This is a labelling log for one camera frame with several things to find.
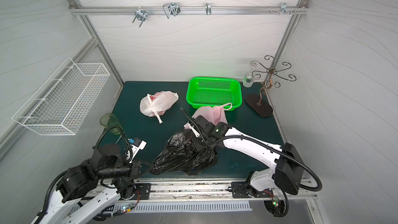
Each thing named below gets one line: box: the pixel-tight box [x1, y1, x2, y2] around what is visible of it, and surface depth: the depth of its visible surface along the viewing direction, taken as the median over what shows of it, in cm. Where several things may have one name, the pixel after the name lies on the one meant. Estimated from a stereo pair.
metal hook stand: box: [245, 54, 297, 117], surface depth 88 cm
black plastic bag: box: [149, 129, 219, 177], surface depth 74 cm
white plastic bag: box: [139, 90, 179, 124], surface depth 97 cm
